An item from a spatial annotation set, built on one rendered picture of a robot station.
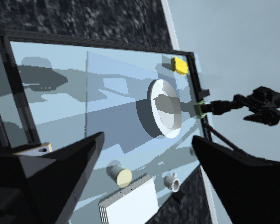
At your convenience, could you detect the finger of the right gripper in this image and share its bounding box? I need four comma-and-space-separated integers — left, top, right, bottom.
226, 96, 241, 109
243, 108, 272, 125

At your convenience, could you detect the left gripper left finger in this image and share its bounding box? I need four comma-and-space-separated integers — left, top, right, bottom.
0, 132, 105, 224

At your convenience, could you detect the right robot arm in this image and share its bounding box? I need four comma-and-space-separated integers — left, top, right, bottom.
200, 86, 280, 115

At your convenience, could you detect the yellow sponge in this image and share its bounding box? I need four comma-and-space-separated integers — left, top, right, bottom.
171, 57, 187, 75

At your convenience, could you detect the pale blue flat mat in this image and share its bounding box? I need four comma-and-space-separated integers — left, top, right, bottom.
87, 51, 182, 162

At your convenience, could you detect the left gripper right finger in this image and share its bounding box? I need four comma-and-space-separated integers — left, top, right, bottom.
191, 135, 280, 224

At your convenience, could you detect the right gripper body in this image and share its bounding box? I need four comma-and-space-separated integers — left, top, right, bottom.
233, 94, 280, 126

